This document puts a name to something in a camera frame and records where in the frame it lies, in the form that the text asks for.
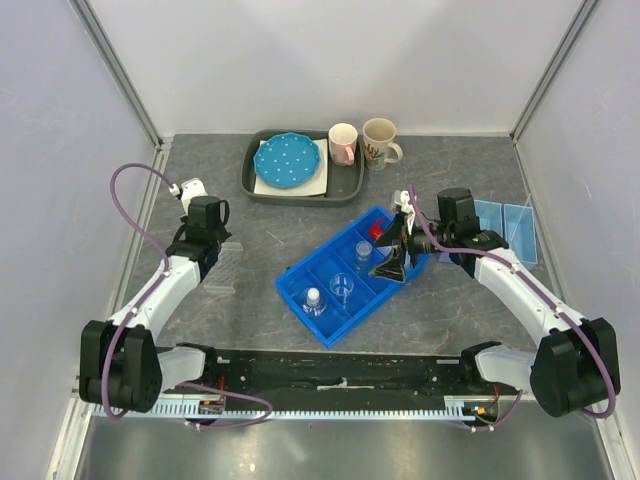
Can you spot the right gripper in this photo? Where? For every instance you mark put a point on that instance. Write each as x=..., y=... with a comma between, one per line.
x=392, y=266

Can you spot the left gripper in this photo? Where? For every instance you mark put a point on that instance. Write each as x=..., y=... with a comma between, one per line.
x=223, y=234

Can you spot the glass stoppered bottle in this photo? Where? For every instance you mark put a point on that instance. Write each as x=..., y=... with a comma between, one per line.
x=363, y=255

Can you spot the clear glass beaker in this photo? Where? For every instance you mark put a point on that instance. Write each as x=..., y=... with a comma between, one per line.
x=341, y=286

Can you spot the round glass flask white stopper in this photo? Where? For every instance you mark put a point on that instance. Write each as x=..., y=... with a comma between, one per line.
x=314, y=304

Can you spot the clear glass stirring rod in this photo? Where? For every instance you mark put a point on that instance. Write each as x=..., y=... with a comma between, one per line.
x=523, y=209

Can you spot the white wash bottle red cap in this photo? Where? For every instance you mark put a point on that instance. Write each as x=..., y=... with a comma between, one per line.
x=376, y=230

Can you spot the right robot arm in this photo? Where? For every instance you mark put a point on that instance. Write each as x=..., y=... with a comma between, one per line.
x=575, y=365

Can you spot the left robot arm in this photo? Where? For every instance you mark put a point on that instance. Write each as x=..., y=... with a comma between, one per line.
x=121, y=368

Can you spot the blue divided plastic tray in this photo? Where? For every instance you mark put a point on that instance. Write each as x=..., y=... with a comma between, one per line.
x=316, y=270

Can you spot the grey plastic tray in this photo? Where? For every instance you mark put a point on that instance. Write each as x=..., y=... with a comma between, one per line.
x=344, y=182

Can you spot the white square plate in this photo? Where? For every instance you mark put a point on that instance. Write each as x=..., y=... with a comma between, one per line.
x=316, y=185

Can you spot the blue polka dot plate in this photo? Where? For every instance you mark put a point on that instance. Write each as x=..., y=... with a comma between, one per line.
x=286, y=160

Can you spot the beige patterned mug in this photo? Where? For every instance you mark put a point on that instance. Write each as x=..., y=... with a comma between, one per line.
x=380, y=148

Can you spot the pink mug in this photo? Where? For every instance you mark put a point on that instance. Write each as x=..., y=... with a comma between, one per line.
x=342, y=139

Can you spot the purple and blue organizer bins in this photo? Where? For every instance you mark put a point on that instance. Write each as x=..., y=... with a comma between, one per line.
x=501, y=218

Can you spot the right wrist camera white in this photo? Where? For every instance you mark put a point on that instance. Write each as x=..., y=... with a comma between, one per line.
x=400, y=203

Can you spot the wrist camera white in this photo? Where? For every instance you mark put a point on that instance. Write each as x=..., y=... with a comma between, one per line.
x=400, y=203
x=189, y=190

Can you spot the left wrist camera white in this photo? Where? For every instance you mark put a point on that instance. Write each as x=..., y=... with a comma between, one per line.
x=189, y=190

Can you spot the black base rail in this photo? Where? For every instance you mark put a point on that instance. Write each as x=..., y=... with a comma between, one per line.
x=328, y=380

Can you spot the grey cable duct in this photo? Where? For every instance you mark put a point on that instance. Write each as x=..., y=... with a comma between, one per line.
x=194, y=408

